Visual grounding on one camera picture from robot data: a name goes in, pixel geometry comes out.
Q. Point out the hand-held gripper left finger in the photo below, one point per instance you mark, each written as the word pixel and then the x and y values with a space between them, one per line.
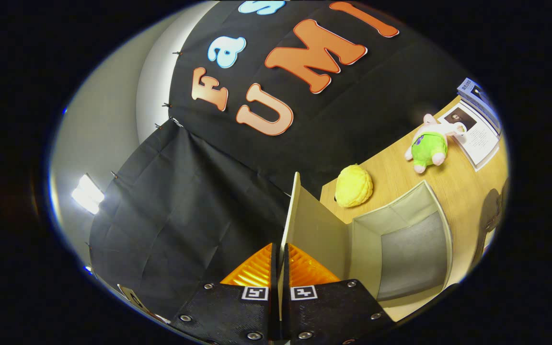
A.
pixel 228 311

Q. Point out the brown fuzzy bow shoe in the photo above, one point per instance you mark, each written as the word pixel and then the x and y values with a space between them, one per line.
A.
pixel 492 215

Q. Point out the yellow plush toy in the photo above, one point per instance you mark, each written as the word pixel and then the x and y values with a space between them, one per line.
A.
pixel 353 187

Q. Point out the pink and green plush toy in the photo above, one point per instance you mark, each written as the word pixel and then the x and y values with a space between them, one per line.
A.
pixel 429 146

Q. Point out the white portrait cover book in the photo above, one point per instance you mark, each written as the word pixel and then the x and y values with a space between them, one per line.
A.
pixel 478 139

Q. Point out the dark blue spine book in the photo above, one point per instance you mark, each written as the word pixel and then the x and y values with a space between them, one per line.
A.
pixel 489 117

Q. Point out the row of black cloth clips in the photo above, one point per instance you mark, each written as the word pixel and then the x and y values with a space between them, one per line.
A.
pixel 166 105

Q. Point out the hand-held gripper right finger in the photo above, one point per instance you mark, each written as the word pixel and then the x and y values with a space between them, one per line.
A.
pixel 333 311

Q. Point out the beige fabric storage box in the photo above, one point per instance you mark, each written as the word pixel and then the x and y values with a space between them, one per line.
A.
pixel 319 235

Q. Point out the bright ceiling light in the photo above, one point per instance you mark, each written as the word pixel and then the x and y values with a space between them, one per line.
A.
pixel 86 194

